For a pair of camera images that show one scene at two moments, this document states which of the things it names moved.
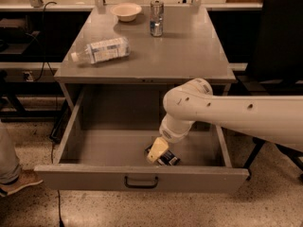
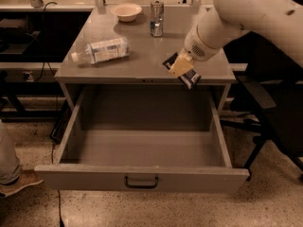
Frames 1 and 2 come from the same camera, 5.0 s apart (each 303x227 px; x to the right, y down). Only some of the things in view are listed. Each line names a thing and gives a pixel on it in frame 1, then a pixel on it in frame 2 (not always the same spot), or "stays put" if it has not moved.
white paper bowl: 126,11 stays put
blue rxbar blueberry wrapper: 168,158 to 188,79
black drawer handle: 140,186 stays put
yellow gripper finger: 159,148 to 181,66
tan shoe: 26,177 stays put
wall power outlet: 30,76 stays put
